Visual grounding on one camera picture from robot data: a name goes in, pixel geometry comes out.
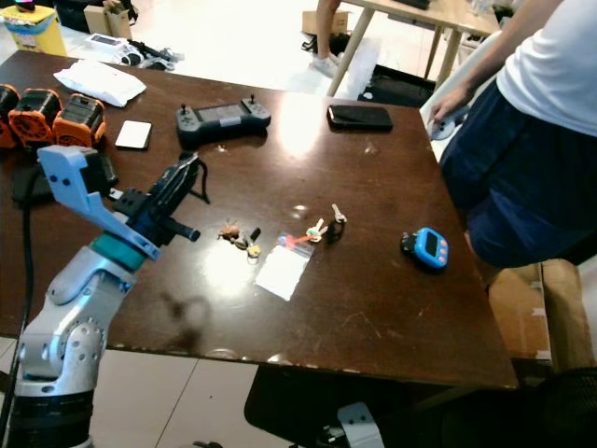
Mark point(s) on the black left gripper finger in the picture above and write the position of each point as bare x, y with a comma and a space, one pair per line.
187, 191
170, 177

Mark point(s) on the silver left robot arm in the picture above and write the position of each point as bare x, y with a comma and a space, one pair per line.
70, 336

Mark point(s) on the person right forearm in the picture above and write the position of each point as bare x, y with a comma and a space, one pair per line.
508, 42

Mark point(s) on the silver keys with green tag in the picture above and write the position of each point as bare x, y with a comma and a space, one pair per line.
317, 229

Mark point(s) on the person right hand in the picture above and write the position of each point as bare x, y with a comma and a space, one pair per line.
451, 104

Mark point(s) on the white card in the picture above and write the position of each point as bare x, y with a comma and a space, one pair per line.
133, 134

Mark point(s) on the dark grey handheld controller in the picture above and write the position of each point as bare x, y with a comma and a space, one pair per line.
222, 118

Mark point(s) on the key bunch with brown charm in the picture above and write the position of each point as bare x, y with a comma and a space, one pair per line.
252, 241

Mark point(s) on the orange black battery pack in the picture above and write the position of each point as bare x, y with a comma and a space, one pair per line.
7, 117
78, 121
34, 118

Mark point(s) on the white plastic bag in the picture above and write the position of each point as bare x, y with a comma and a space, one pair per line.
100, 82

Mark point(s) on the clear badge holder orange clip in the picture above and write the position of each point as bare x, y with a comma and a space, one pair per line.
282, 271

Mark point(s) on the white and black floor clutter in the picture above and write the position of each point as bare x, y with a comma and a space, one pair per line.
135, 50

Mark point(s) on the black smartphone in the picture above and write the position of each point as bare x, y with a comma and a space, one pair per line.
360, 117

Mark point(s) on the person legs with white shoes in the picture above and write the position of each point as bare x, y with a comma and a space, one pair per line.
326, 51

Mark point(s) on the yellow bin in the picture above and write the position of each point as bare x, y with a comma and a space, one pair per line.
30, 26

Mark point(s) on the brown cardboard box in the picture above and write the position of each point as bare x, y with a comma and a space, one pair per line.
310, 20

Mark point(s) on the black bag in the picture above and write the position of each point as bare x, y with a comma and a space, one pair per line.
396, 89

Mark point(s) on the black office chair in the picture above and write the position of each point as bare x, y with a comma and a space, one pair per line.
298, 411

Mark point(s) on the blue digital timer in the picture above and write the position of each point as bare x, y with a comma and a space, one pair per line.
427, 248

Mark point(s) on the light wooden table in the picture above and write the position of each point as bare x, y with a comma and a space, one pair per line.
429, 14

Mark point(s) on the person in white shirt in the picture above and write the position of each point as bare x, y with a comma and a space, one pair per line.
522, 187

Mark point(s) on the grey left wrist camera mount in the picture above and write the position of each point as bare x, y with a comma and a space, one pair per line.
76, 182

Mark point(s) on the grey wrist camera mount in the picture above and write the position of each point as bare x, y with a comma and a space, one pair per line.
362, 427
76, 182

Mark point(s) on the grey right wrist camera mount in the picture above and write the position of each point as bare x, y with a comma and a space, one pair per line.
362, 427

